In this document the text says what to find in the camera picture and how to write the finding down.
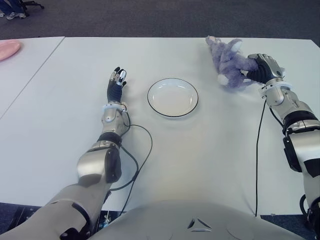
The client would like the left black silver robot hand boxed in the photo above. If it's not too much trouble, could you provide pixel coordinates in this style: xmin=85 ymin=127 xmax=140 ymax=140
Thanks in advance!
xmin=106 ymin=66 xmax=129 ymax=103

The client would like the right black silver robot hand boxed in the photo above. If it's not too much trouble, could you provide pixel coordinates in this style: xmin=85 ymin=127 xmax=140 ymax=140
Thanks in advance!
xmin=246 ymin=52 xmax=286 ymax=85

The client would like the purple plush bunny doll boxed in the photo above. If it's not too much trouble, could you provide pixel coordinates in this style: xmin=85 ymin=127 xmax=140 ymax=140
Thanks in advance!
xmin=205 ymin=35 xmax=260 ymax=89

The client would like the white plate with black rim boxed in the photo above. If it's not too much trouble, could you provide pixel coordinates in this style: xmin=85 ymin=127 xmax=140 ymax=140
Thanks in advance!
xmin=146 ymin=78 xmax=200 ymax=119

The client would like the pink plate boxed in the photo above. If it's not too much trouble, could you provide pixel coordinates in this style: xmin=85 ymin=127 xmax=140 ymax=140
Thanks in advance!
xmin=0 ymin=40 xmax=22 ymax=61

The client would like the black office chair base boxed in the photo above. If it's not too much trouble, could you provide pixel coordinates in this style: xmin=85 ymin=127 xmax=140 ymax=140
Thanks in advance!
xmin=18 ymin=0 xmax=45 ymax=11

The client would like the white sneaker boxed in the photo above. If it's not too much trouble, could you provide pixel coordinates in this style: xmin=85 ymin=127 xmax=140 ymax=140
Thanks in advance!
xmin=6 ymin=12 xmax=27 ymax=21

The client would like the blue jeans leg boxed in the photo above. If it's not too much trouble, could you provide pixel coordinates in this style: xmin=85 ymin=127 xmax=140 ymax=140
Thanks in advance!
xmin=0 ymin=0 xmax=26 ymax=15

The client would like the silver robot torso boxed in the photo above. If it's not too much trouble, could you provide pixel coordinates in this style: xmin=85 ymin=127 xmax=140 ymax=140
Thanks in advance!
xmin=92 ymin=199 xmax=308 ymax=240

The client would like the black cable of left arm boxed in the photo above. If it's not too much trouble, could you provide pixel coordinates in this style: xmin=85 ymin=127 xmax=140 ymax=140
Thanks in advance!
xmin=107 ymin=113 xmax=154 ymax=216

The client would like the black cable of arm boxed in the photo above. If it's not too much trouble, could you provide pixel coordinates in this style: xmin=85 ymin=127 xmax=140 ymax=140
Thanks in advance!
xmin=254 ymin=99 xmax=266 ymax=217
xmin=107 ymin=113 xmax=154 ymax=216

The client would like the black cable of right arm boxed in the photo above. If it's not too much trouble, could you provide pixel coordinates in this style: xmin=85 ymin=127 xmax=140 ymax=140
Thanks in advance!
xmin=254 ymin=99 xmax=266 ymax=217

